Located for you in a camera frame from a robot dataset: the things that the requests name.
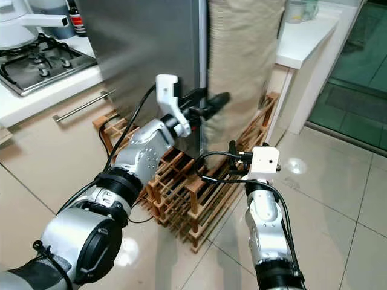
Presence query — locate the silver fridge door handle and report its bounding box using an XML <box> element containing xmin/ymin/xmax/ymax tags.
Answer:
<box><xmin>195</xmin><ymin>0</ymin><xmax>212</xmax><ymax>91</ymax></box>

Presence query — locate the beige hanging towel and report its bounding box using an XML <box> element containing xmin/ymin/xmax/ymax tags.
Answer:
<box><xmin>206</xmin><ymin>0</ymin><xmax>286</xmax><ymax>152</ymax></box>

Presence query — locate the wooden wine rack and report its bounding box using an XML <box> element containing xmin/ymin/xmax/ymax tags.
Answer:
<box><xmin>94</xmin><ymin>91</ymin><xmax>279</xmax><ymax>253</ymax></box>

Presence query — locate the pale glass mug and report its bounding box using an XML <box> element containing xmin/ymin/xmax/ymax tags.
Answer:
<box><xmin>285</xmin><ymin>0</ymin><xmax>307</xmax><ymax>24</ymax></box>
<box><xmin>304</xmin><ymin>0</ymin><xmax>320</xmax><ymax>20</ymax></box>

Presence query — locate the wooden cutting board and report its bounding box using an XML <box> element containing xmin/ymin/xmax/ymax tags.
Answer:
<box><xmin>0</xmin><ymin>127</ymin><xmax>14</xmax><ymax>146</ymax></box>

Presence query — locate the dark bottle red label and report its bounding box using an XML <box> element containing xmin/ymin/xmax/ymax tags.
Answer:
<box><xmin>67</xmin><ymin>0</ymin><xmax>86</xmax><ymax>38</ymax></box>

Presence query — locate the steel gas stove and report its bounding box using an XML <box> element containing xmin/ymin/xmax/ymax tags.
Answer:
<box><xmin>0</xmin><ymin>33</ymin><xmax>99</xmax><ymax>97</ymax></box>

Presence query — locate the beige kitchen cabinet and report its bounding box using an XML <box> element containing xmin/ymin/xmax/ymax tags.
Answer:
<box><xmin>0</xmin><ymin>79</ymin><xmax>140</xmax><ymax>272</ymax></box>

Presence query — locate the grey metal pot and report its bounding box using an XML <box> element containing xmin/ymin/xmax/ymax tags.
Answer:
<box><xmin>29</xmin><ymin>0</ymin><xmax>70</xmax><ymax>16</ymax></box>

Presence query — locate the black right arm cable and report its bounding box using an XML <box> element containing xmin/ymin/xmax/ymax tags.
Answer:
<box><xmin>197</xmin><ymin>150</ymin><xmax>297</xmax><ymax>272</ymax></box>

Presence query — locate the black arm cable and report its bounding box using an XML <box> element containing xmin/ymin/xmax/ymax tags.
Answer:
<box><xmin>197</xmin><ymin>150</ymin><xmax>297</xmax><ymax>272</ymax></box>
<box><xmin>106</xmin><ymin>83</ymin><xmax>158</xmax><ymax>176</ymax></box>

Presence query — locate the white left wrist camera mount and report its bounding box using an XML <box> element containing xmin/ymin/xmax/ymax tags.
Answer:
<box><xmin>155</xmin><ymin>73</ymin><xmax>193</xmax><ymax>138</ymax></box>

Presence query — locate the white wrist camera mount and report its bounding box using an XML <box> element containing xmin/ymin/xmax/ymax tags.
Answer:
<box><xmin>155</xmin><ymin>73</ymin><xmax>193</xmax><ymax>138</ymax></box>
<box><xmin>247</xmin><ymin>146</ymin><xmax>281</xmax><ymax>183</ymax></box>

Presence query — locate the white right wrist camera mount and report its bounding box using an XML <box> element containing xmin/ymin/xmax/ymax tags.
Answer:
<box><xmin>247</xmin><ymin>146</ymin><xmax>281</xmax><ymax>183</ymax></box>

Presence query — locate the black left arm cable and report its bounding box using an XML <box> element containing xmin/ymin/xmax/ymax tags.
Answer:
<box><xmin>106</xmin><ymin>83</ymin><xmax>158</xmax><ymax>176</ymax></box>

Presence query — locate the black power cable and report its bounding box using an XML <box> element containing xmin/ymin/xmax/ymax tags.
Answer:
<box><xmin>97</xmin><ymin>118</ymin><xmax>122</xmax><ymax>179</ymax></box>

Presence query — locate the silver cabinet bar handle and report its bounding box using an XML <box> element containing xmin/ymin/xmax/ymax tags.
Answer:
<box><xmin>53</xmin><ymin>89</ymin><xmax>117</xmax><ymax>123</ymax></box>

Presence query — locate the white pot with handle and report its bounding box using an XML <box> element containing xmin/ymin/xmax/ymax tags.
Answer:
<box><xmin>0</xmin><ymin>0</ymin><xmax>68</xmax><ymax>50</ymax></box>

